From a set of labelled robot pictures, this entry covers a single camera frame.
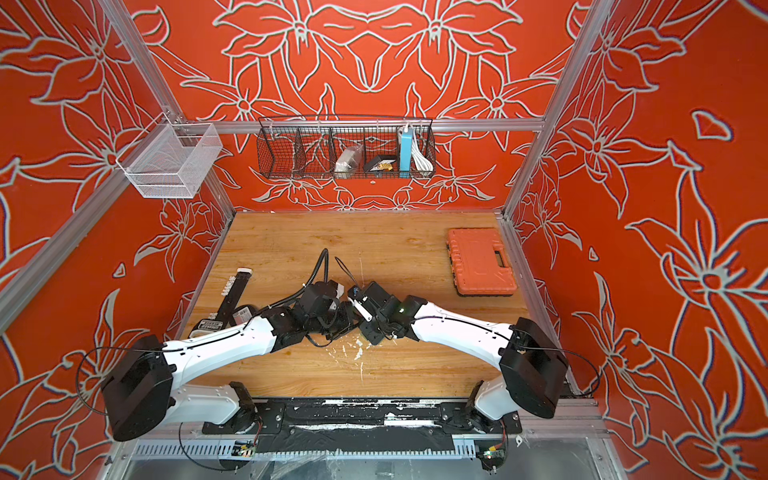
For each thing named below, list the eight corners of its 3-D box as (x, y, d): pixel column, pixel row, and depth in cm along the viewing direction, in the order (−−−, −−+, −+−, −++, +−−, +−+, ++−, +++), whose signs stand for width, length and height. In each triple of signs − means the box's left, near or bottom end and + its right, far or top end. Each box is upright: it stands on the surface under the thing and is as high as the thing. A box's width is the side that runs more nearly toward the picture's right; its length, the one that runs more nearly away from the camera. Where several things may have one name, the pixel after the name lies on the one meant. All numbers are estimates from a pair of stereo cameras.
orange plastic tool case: (456, 298, 96) (459, 290, 92) (444, 237, 113) (447, 228, 109) (513, 297, 96) (519, 290, 92) (494, 237, 113) (497, 228, 109)
